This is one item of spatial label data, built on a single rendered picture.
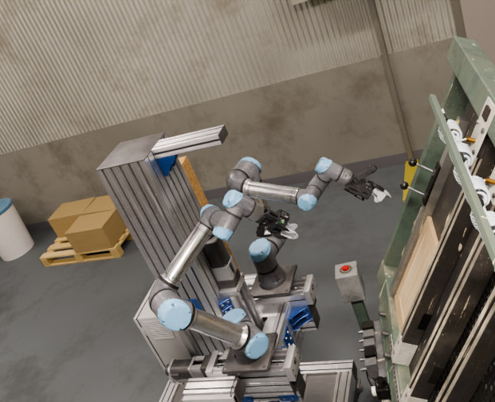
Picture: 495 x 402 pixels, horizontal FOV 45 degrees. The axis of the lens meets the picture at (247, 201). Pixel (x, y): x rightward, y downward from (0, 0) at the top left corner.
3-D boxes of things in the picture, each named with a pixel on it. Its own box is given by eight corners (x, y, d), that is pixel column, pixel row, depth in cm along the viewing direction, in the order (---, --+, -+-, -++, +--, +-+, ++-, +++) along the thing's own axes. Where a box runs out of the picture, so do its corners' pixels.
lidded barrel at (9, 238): (45, 234, 731) (19, 194, 703) (22, 261, 692) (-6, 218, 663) (13, 240, 751) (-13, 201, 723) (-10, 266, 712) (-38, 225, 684)
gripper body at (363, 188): (364, 202, 271) (341, 190, 270) (371, 185, 273) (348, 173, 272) (370, 199, 263) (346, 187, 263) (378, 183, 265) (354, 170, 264)
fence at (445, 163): (396, 290, 293) (389, 289, 293) (467, 117, 242) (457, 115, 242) (398, 297, 289) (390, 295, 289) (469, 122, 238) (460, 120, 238)
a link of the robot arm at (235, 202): (218, 204, 231) (229, 185, 231) (241, 216, 236) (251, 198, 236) (225, 209, 224) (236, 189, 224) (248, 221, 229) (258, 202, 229)
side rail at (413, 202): (402, 262, 314) (383, 258, 314) (481, 65, 255) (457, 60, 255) (404, 269, 309) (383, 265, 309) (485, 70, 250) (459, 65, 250)
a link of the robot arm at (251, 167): (261, 257, 313) (224, 170, 287) (273, 239, 323) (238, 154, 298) (280, 258, 306) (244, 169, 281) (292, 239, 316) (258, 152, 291)
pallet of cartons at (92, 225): (149, 216, 671) (134, 188, 653) (122, 257, 612) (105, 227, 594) (75, 230, 713) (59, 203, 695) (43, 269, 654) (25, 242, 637)
